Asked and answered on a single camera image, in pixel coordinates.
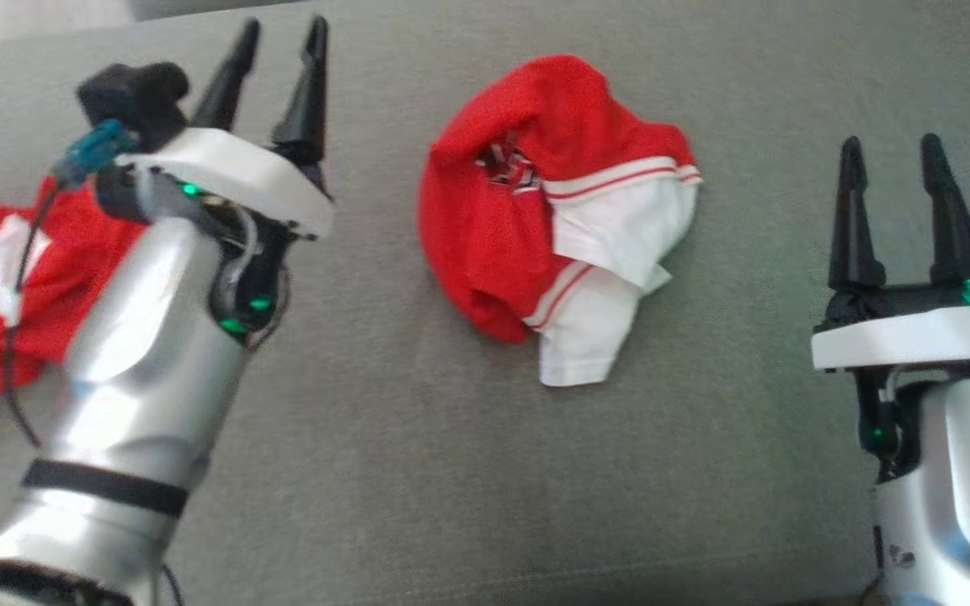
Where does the left cable with teal plug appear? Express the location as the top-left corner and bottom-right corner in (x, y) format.
(3, 118), (139, 449)

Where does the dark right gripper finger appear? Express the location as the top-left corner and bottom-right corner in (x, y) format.
(828, 136), (887, 292)
(920, 133), (970, 287)

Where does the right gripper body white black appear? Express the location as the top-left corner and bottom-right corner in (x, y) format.
(812, 252), (970, 481)

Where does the grey sofa seat cushion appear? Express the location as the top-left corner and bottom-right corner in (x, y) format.
(0, 0), (970, 606)

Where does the red white basketball jersey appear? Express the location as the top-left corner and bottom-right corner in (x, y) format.
(416, 55), (703, 388)

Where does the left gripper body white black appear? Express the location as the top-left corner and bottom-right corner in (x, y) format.
(96, 126), (333, 342)

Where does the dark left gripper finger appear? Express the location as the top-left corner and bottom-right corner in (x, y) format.
(271, 15), (330, 166)
(190, 19), (260, 132)

